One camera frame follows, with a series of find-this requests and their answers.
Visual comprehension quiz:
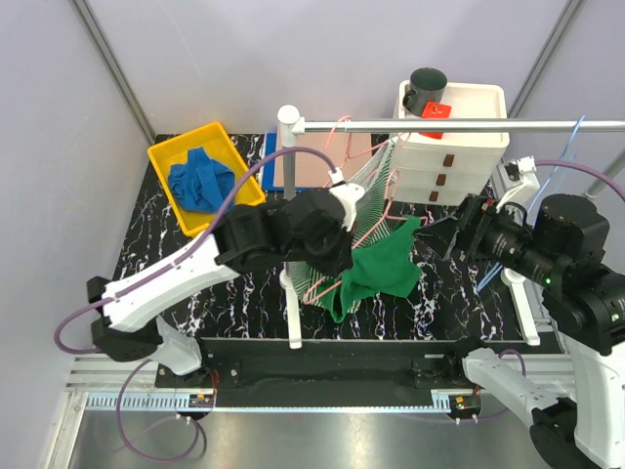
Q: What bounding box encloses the pink wire hanger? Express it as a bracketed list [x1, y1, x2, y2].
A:
[303, 169, 406, 305]
[323, 114, 393, 163]

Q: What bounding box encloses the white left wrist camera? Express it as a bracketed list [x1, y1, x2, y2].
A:
[329, 183, 366, 232]

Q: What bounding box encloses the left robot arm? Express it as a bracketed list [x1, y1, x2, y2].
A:
[91, 183, 364, 387]

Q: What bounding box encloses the red plastic block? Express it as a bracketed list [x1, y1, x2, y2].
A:
[420, 102, 452, 140]

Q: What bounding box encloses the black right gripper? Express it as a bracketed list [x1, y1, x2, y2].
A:
[410, 189, 563, 283]

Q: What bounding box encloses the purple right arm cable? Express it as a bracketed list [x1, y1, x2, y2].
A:
[534, 159, 625, 201]

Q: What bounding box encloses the yellow plastic bin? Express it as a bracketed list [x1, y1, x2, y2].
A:
[147, 122, 248, 237]

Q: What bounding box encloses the light blue wire hanger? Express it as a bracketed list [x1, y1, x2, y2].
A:
[476, 114, 587, 294]

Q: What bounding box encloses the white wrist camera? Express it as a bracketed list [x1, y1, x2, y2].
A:
[496, 156, 540, 211]
[329, 183, 366, 232]

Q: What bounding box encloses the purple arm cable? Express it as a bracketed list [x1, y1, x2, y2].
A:
[534, 159, 625, 201]
[53, 147, 346, 354]

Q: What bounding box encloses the white rack foot bar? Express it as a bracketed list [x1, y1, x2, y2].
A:
[279, 264, 303, 350]

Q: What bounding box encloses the white grey rack post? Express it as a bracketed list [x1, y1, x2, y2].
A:
[277, 105, 301, 200]

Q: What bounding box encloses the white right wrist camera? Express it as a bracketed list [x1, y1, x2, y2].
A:
[496, 156, 540, 211]

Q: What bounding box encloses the metal clothes rail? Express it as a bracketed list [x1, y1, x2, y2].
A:
[291, 118, 624, 135]

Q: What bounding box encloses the purple floor cable loop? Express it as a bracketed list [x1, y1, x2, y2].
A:
[114, 359, 208, 460]

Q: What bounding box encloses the green white striped tank top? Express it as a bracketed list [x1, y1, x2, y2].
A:
[292, 138, 397, 309]

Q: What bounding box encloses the blue tank top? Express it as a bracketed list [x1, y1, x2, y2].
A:
[168, 148, 235, 213]

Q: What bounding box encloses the dark grey mug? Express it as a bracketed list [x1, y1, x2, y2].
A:
[402, 67, 448, 117]

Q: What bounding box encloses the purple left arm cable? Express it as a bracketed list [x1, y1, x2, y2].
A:
[53, 147, 346, 354]

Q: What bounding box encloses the white drawer unit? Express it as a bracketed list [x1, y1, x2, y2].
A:
[391, 82, 510, 206]

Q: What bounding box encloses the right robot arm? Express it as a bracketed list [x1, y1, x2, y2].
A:
[415, 193, 624, 468]

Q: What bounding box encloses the blue framed pink board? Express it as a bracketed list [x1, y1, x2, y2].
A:
[261, 133, 372, 192]

